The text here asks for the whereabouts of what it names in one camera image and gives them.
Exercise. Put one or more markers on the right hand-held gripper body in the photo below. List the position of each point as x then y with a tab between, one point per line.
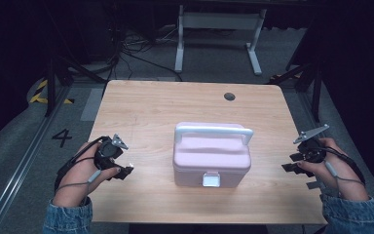
311	151

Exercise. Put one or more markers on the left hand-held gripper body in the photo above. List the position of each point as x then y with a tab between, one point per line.
106	152

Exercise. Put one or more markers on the person's right hand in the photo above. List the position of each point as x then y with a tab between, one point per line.
337	175

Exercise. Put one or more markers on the person's left hand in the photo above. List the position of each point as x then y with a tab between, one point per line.
78	175

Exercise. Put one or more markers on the grey tape strip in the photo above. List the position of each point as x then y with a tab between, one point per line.
315	185

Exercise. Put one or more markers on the black tripod stand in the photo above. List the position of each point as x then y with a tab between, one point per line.
50	84
315	84

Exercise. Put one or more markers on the yellow black floor tape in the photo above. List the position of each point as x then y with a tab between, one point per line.
40	94

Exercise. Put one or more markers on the white metal stand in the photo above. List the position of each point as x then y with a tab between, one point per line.
220	21

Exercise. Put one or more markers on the metal floor rail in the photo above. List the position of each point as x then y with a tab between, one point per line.
22	162

